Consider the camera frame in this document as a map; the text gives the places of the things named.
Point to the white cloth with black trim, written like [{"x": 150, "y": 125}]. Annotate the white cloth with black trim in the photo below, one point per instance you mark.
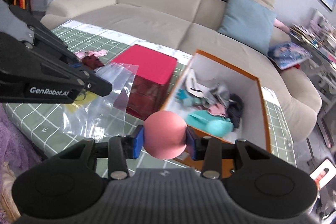
[{"x": 194, "y": 85}]

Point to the printed pillow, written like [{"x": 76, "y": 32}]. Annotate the printed pillow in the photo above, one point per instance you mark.
[{"x": 288, "y": 54}]

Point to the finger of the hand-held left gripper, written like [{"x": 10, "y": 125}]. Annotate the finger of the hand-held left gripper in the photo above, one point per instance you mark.
[
  {"x": 39, "y": 35},
  {"x": 89, "y": 82}
]

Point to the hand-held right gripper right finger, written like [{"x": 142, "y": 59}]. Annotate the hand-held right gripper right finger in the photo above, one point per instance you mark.
[{"x": 190, "y": 144}]

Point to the grey cloth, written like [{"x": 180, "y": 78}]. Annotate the grey cloth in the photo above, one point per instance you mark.
[{"x": 220, "y": 92}]

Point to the teal plush toy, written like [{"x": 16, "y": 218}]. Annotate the teal plush toy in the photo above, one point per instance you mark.
[{"x": 210, "y": 121}]

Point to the orange cardboard box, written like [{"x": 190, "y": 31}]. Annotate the orange cardboard box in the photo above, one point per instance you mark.
[{"x": 225, "y": 71}]

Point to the red lidded storage box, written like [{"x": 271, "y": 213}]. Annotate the red lidded storage box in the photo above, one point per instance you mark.
[{"x": 149, "y": 64}]

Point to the pink item on sofa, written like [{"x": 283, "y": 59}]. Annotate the pink item on sofa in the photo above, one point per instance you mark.
[{"x": 282, "y": 26}]

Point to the pink ball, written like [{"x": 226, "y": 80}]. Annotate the pink ball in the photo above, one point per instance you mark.
[{"x": 165, "y": 134}]

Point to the pink cloth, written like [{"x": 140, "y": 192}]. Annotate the pink cloth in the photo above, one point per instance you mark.
[{"x": 218, "y": 109}]

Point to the beige sofa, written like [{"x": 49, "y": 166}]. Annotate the beige sofa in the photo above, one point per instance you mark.
[{"x": 147, "y": 19}]

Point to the light blue pillow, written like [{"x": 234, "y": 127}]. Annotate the light blue pillow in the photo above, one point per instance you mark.
[{"x": 246, "y": 20}]

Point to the beige cloth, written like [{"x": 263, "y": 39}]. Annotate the beige cloth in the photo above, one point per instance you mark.
[{"x": 8, "y": 187}]

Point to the cluttered shelf with books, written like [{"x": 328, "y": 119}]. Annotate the cluttered shelf with books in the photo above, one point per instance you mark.
[{"x": 315, "y": 35}]

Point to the yellow item in bag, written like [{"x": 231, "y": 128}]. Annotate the yellow item in bag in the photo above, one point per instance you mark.
[{"x": 78, "y": 106}]

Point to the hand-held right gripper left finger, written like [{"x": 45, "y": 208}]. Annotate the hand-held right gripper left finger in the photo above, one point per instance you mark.
[{"x": 139, "y": 141}]

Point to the clear plastic bag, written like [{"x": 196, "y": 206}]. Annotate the clear plastic bag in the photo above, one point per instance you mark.
[{"x": 113, "y": 87}]

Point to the pink tassel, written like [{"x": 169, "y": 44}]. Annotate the pink tassel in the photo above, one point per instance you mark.
[{"x": 92, "y": 53}]

